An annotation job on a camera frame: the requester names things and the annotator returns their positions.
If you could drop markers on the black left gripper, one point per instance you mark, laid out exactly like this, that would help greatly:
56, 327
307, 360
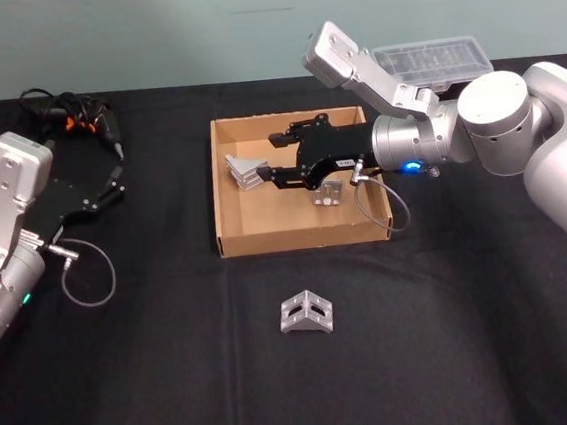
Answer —
63, 198

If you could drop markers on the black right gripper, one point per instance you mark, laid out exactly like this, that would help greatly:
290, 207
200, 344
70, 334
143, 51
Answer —
337, 147

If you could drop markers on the silver metal corner bracket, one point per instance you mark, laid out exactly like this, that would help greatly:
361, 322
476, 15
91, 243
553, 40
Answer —
327, 195
305, 313
242, 171

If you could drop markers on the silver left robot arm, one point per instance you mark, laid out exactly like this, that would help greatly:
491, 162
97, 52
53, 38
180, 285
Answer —
6, 199

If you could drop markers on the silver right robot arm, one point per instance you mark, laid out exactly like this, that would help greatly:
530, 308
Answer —
491, 122

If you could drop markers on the shallow brown cardboard tray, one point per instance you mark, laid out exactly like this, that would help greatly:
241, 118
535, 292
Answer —
274, 223

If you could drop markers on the clear plastic case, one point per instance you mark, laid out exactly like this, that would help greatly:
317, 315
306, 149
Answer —
424, 60

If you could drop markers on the black table cloth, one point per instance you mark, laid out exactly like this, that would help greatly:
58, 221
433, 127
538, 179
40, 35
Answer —
428, 359

